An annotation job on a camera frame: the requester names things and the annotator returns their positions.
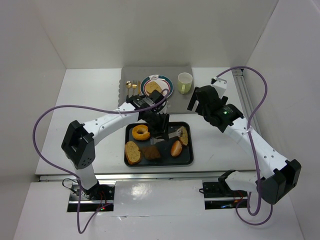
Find metal food tongs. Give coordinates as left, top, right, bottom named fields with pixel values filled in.
left=150, top=127, right=183, bottom=145

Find small seeded bread slice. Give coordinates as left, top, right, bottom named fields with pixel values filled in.
left=179, top=126, right=189, bottom=146

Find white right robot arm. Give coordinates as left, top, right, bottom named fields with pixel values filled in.
left=187, top=85, right=302, bottom=205

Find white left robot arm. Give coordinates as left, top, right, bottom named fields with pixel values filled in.
left=61, top=91, right=169, bottom=199

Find dark brown chocolate bread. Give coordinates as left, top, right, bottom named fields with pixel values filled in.
left=142, top=145, right=161, bottom=161

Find orange bread roll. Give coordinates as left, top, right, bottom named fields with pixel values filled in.
left=170, top=140, right=183, bottom=157

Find oval seeded bread slice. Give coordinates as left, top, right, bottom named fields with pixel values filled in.
left=124, top=141, right=143, bottom=165

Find orange glazed donut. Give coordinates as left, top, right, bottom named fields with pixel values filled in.
left=132, top=124, right=151, bottom=141

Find pale green mug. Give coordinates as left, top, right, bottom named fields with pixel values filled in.
left=177, top=72, right=193, bottom=95

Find black rectangular tray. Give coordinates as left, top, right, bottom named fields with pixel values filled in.
left=124, top=121, right=194, bottom=168

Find white plate teal rim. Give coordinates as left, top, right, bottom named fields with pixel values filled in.
left=140, top=74, right=174, bottom=98

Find grey placemat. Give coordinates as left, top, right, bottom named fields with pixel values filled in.
left=118, top=65, right=194, bottom=114

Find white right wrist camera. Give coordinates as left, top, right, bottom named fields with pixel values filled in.
left=211, top=77, right=228, bottom=99

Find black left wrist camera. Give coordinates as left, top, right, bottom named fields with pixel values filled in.
left=148, top=89, right=164, bottom=104

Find aluminium rail right side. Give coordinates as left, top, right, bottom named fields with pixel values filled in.
left=231, top=67, right=276, bottom=178

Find aluminium rail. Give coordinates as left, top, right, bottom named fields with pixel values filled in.
left=38, top=170, right=233, bottom=182
left=231, top=67, right=276, bottom=178

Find gold knife green handle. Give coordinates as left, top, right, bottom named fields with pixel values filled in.
left=137, top=81, right=141, bottom=95

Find gold fork green handle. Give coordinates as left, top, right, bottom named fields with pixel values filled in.
left=132, top=80, right=137, bottom=96

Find gold spoon green handle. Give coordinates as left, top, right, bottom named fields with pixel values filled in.
left=125, top=81, right=132, bottom=98

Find aluminium rail front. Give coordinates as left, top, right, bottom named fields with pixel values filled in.
left=38, top=170, right=233, bottom=182

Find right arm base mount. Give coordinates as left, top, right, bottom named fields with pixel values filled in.
left=198, top=182, right=248, bottom=210

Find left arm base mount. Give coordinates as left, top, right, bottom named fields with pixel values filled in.
left=62, top=178, right=116, bottom=213

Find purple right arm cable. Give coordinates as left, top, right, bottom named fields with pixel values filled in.
left=214, top=65, right=274, bottom=226

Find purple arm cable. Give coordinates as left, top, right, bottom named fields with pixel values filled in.
left=32, top=88, right=170, bottom=235
left=214, top=65, right=274, bottom=226

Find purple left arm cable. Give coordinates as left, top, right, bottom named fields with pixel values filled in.
left=32, top=88, right=170, bottom=235

